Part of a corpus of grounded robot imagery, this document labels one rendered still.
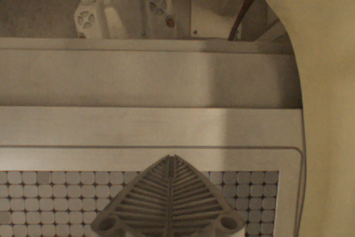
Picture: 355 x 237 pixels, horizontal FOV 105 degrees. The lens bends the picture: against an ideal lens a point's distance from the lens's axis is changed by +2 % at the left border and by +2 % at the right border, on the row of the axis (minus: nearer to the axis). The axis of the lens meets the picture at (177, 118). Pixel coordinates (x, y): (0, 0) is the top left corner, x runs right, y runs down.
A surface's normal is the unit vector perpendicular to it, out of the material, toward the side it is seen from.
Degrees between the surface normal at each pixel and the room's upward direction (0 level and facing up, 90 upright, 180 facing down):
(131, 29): 0
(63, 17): 0
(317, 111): 2
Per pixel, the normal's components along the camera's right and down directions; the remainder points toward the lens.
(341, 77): -0.46, 0.11
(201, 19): 0.03, 0.09
